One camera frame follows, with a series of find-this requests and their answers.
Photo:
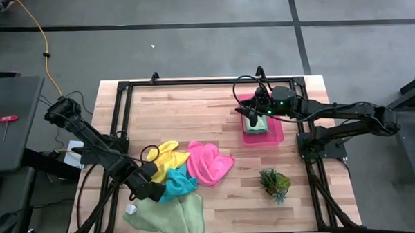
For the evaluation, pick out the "green microfiber towel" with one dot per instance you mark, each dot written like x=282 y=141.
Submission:
x=262 y=127

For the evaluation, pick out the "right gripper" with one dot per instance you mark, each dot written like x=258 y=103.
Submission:
x=263 y=102

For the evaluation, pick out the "black aluminium table frame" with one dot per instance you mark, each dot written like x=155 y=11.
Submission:
x=209 y=81

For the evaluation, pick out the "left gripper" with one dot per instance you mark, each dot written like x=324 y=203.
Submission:
x=144 y=182

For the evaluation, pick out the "teal microfiber towel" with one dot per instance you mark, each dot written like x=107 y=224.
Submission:
x=178 y=183

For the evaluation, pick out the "pink plastic bin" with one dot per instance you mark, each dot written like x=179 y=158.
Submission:
x=263 y=139

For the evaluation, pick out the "green towel with white label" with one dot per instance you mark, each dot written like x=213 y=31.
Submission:
x=176 y=218

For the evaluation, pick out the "white paper sheet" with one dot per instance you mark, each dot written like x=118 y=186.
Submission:
x=70 y=157

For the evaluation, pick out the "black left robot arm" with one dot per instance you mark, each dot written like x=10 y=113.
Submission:
x=87 y=138

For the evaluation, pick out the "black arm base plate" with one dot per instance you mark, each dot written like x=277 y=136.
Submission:
x=91 y=158
x=333 y=150

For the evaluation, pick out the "potted succulent plant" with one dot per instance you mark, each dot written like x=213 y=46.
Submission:
x=275 y=183

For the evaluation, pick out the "black arched frame bracket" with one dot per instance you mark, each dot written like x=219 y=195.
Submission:
x=260 y=72
x=154 y=77

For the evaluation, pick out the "dark grey metal table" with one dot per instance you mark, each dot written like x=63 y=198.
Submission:
x=408 y=158

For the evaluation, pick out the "grey desk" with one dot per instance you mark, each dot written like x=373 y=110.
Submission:
x=15 y=151

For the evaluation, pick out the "pink microfiber towel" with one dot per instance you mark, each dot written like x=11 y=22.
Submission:
x=209 y=165

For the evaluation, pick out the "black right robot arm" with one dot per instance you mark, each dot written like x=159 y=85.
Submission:
x=332 y=110

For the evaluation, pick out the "yellow microfiber towel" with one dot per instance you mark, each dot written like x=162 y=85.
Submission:
x=169 y=159

